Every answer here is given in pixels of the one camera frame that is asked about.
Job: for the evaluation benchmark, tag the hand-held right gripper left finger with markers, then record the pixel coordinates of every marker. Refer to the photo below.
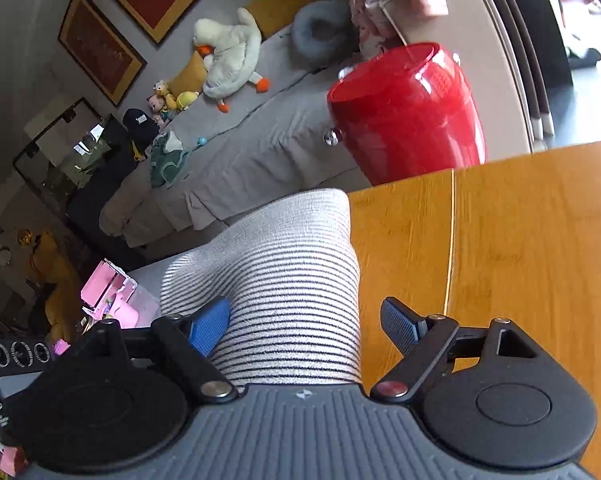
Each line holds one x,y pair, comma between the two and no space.
210,325

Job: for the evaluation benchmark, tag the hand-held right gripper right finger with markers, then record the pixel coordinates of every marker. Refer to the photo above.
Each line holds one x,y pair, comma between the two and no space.
400,325

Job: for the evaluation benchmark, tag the grey striped sweater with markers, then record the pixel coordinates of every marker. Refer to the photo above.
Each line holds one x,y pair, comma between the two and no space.
290,285

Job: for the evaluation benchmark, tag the white marble table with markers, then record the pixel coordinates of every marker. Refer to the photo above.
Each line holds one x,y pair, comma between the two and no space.
145,285

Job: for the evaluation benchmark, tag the yellow plush toy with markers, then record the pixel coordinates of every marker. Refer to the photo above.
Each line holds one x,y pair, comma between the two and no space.
50,260

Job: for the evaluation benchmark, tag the pink toy box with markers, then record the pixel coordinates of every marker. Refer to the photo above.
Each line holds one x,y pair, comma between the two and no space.
105,285

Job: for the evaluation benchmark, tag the dark cabinet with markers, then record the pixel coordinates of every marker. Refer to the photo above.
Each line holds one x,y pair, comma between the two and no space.
95,210

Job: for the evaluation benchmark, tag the teal clothing item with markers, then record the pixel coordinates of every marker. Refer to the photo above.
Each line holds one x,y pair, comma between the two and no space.
168,160

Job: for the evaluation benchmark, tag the grey sofa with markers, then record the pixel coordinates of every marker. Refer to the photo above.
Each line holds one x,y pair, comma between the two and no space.
255,150

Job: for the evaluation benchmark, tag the small blue rattle toy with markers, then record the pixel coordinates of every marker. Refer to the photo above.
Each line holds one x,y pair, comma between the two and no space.
201,140

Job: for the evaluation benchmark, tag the dark blue bag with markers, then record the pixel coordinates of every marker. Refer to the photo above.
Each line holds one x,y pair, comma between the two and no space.
138,132

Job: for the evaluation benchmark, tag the red round stool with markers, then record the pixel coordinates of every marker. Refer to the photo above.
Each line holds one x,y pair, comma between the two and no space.
405,115

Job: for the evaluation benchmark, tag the black framed glass tank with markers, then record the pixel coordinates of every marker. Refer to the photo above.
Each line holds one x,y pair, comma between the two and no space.
80,155

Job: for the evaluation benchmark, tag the pink doll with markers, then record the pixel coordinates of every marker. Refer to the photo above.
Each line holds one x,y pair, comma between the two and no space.
156,107

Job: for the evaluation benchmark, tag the yellow chick plush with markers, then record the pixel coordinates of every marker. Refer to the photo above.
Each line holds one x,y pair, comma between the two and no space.
186,100

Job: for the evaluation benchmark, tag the small doll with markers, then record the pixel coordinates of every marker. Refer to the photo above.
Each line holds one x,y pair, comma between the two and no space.
163,91

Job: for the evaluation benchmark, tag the yellow cushion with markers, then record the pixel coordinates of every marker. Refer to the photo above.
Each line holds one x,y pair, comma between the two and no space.
190,77

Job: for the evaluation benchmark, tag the white duck plush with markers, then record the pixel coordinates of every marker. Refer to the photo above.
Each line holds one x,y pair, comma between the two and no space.
235,55

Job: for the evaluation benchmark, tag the blue-grey neck pillow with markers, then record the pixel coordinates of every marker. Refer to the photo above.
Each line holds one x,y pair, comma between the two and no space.
305,40

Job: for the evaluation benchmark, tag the black cloth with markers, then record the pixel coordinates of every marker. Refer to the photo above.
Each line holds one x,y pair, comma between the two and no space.
585,57

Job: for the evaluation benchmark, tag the mustard sofa back cushion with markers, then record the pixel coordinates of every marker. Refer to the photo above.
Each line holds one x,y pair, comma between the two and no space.
280,0

